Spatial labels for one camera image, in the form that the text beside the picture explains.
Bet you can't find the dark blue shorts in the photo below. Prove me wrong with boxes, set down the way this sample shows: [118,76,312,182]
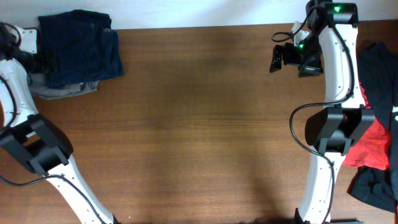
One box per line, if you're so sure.
[38,9,124,89]

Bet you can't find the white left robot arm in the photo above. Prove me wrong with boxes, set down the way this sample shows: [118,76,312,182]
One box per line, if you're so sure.
[1,22,117,223]

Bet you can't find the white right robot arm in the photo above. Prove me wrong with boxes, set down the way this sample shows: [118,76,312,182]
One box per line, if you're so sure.
[269,1,375,224]

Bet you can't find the folded grey shorts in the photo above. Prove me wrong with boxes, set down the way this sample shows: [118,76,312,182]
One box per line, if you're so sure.
[27,73,99,100]

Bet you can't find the black garment pile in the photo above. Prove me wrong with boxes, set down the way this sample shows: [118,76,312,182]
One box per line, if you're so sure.
[348,43,397,213]

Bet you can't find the red mesh garment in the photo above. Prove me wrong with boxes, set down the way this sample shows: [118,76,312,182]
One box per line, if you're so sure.
[343,81,391,170]

